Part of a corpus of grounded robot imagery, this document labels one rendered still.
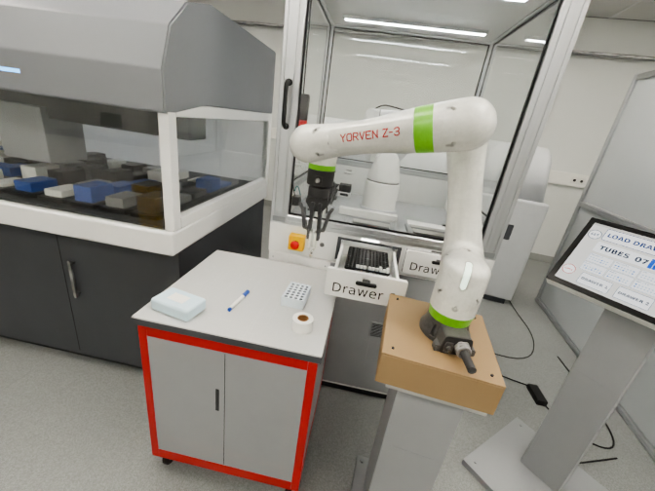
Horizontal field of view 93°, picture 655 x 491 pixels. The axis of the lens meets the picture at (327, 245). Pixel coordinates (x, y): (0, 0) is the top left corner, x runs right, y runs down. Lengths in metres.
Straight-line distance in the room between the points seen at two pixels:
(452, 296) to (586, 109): 4.23
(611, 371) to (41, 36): 2.38
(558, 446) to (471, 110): 1.49
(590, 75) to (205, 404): 4.85
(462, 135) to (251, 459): 1.29
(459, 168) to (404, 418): 0.78
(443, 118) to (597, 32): 4.28
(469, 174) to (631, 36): 4.26
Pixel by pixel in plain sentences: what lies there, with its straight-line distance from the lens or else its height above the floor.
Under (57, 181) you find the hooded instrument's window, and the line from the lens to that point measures 1.70.
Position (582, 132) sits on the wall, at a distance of 4.98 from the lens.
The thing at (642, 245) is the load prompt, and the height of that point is 1.16.
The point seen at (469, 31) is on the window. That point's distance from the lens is 1.43.
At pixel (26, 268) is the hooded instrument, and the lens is 2.14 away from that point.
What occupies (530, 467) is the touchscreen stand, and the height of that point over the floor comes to 0.06.
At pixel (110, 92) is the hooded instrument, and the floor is 1.41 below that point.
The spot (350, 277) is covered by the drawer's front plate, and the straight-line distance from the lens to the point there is 1.13.
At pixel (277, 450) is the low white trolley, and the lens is 1.37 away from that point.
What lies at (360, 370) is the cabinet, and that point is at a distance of 1.82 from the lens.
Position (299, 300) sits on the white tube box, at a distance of 1.16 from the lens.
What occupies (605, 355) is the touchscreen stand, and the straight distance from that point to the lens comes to 1.63.
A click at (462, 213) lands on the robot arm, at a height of 1.21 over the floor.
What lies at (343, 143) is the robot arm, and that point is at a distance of 0.88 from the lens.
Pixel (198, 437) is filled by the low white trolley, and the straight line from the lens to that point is 1.46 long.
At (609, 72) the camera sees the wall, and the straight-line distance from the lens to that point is 5.06.
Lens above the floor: 1.42
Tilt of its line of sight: 22 degrees down
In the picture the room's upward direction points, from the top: 8 degrees clockwise
